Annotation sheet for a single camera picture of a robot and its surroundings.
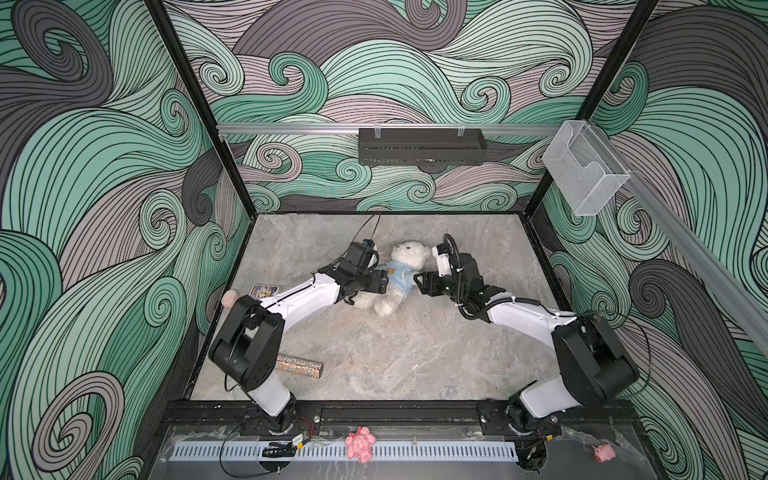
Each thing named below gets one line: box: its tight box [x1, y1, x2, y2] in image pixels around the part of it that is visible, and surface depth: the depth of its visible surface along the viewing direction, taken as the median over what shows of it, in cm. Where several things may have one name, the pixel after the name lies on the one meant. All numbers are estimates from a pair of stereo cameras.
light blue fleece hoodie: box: [378, 261, 418, 297], surface depth 92 cm
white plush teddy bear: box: [353, 241, 432, 317], surface depth 92 cm
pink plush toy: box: [345, 426, 377, 464], surface depth 68 cm
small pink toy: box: [592, 443, 616, 463], surface depth 68 cm
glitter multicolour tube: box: [276, 354, 323, 379], surface depth 81 cm
